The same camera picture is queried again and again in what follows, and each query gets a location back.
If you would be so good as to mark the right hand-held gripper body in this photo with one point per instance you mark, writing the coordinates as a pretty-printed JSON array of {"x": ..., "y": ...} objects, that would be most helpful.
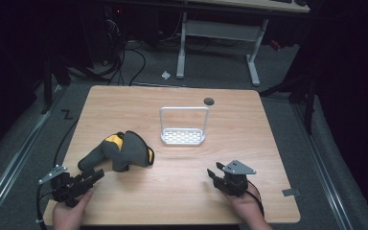
[{"x": 234, "y": 182}]

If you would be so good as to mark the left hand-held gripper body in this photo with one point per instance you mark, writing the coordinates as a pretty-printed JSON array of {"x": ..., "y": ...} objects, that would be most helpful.
[{"x": 67, "y": 190}]

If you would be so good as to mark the grey and yellow oven mitt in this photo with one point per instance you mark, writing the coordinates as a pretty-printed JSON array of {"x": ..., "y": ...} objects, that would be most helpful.
[{"x": 124, "y": 151}]

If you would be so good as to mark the white metal rack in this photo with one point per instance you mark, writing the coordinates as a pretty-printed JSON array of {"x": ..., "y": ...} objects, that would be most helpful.
[{"x": 182, "y": 135}]

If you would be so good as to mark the person's left hand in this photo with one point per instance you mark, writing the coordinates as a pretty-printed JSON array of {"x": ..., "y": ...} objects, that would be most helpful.
[{"x": 68, "y": 217}]

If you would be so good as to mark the person's right hand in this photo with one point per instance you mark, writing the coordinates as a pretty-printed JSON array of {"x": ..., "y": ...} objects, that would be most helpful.
[{"x": 249, "y": 206}]

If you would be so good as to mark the grey tape piece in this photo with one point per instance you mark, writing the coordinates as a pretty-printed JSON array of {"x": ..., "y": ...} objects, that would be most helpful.
[{"x": 290, "y": 192}]

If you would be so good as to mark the dark round table grommet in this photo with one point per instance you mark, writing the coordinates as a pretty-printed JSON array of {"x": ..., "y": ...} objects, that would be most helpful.
[{"x": 209, "y": 101}]

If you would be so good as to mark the black metal stand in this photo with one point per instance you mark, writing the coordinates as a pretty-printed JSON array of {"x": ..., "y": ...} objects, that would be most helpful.
[
  {"x": 48, "y": 89},
  {"x": 308, "y": 105}
]

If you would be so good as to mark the white paper scrap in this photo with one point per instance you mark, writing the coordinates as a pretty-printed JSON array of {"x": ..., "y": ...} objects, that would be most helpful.
[{"x": 166, "y": 75}]

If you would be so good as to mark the small red object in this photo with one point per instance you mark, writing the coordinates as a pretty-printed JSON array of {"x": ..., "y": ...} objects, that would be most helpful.
[{"x": 275, "y": 45}]

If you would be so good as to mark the black keyboard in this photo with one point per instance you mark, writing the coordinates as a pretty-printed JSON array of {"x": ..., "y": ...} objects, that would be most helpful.
[{"x": 281, "y": 1}]

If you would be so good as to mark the black computer mouse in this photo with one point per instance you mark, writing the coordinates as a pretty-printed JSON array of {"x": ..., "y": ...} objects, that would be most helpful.
[{"x": 300, "y": 3}]

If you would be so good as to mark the metal floor rail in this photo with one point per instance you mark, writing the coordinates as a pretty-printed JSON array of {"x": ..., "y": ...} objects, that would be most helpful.
[
  {"x": 322, "y": 166},
  {"x": 16, "y": 159}
]

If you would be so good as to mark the white frame desk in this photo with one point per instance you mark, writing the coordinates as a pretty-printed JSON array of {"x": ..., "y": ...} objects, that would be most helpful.
[{"x": 220, "y": 30}]

